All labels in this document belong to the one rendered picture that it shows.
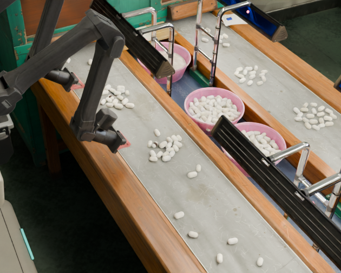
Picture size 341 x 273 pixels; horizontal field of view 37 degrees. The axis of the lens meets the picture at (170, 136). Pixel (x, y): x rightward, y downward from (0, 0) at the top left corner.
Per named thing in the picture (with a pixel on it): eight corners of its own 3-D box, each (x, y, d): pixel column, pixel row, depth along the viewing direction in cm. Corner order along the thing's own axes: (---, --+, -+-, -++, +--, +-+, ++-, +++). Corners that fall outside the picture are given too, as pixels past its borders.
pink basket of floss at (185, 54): (181, 92, 246) (182, 76, 239) (129, 81, 251) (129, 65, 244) (195, 63, 265) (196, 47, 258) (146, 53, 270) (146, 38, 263)
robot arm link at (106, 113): (68, 123, 179) (78, 139, 175) (87, 98, 176) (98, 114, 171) (92, 130, 189) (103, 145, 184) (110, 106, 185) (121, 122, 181)
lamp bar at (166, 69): (157, 79, 190) (157, 64, 185) (89, 8, 229) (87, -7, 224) (175, 74, 194) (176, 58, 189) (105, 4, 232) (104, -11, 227)
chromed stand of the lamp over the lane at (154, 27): (137, 121, 229) (137, 33, 199) (117, 96, 241) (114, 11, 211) (174, 108, 236) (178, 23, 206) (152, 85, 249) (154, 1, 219)
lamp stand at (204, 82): (210, 95, 245) (221, 11, 215) (188, 73, 257) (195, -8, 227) (242, 84, 252) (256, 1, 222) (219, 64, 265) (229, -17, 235)
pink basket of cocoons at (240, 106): (220, 150, 216) (222, 133, 210) (171, 123, 228) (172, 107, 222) (252, 119, 232) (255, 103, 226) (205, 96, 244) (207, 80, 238)
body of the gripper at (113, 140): (113, 125, 193) (99, 120, 188) (126, 141, 187) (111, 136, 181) (104, 138, 195) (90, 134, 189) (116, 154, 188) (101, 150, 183)
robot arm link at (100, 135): (81, 131, 183) (86, 142, 180) (92, 117, 181) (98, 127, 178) (95, 136, 189) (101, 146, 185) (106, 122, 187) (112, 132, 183)
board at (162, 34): (120, 51, 254) (120, 49, 253) (107, 37, 263) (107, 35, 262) (177, 35, 267) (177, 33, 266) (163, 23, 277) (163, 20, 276)
